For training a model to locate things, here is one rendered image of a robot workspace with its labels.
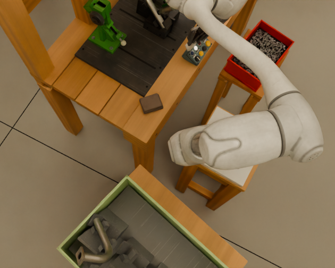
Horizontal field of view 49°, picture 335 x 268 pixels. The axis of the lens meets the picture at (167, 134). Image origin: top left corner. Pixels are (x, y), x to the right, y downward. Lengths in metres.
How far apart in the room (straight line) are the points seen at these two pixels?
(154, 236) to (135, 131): 0.49
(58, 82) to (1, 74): 1.20
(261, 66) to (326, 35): 2.29
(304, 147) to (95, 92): 1.16
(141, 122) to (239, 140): 0.91
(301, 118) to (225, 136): 0.21
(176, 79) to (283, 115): 0.96
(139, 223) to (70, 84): 0.75
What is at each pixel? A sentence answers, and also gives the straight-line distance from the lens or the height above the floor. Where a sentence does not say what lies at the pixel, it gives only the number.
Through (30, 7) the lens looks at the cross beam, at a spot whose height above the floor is 1.21.
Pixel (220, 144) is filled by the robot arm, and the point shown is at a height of 1.69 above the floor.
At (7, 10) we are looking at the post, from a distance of 1.52.
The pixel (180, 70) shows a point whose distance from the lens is 1.90.
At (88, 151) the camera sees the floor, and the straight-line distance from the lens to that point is 2.70.
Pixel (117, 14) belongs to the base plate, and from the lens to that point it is 2.08.
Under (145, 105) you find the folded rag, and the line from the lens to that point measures 1.78.
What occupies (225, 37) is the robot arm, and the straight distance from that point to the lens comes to 1.18.
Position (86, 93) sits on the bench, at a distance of 1.89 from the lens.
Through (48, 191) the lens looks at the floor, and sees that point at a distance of 2.70.
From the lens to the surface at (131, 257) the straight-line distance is 1.62.
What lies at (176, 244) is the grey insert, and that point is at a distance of 1.73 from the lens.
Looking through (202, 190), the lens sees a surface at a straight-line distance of 2.39.
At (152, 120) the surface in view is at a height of 0.90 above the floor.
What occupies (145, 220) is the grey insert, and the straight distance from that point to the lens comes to 1.73.
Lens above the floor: 2.57
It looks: 71 degrees down
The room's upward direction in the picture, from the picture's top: 9 degrees clockwise
